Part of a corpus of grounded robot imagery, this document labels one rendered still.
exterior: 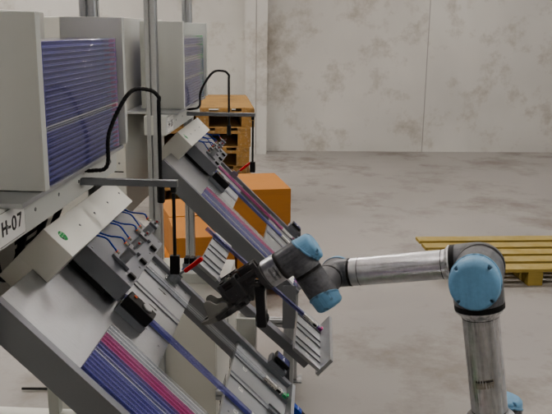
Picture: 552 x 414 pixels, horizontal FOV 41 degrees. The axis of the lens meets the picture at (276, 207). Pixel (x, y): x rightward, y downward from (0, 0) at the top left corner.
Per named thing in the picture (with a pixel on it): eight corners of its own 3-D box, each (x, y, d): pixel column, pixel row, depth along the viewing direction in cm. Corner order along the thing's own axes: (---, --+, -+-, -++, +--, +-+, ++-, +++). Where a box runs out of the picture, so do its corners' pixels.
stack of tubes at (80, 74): (119, 145, 190) (116, 38, 183) (49, 186, 140) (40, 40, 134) (71, 144, 190) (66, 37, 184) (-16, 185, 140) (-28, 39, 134)
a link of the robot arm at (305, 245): (324, 261, 182) (305, 232, 182) (287, 284, 184) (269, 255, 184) (327, 256, 190) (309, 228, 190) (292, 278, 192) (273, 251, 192)
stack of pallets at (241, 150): (158, 188, 797) (155, 94, 774) (250, 188, 803) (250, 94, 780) (143, 222, 659) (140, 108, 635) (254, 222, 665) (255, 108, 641)
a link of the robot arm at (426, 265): (505, 230, 185) (322, 248, 204) (502, 241, 175) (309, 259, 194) (511, 274, 187) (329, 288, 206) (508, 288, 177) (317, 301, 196)
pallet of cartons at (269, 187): (296, 304, 467) (297, 194, 450) (140, 305, 461) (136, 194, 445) (283, 246, 590) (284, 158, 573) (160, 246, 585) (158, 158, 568)
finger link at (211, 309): (190, 309, 191) (219, 290, 190) (204, 327, 192) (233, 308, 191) (189, 313, 188) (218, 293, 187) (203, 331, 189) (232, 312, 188)
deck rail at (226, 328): (277, 398, 208) (293, 384, 206) (277, 402, 206) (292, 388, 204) (91, 222, 198) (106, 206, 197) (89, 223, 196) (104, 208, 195)
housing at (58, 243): (98, 236, 197) (133, 200, 194) (28, 302, 150) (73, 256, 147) (75, 215, 196) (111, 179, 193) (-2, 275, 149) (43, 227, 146)
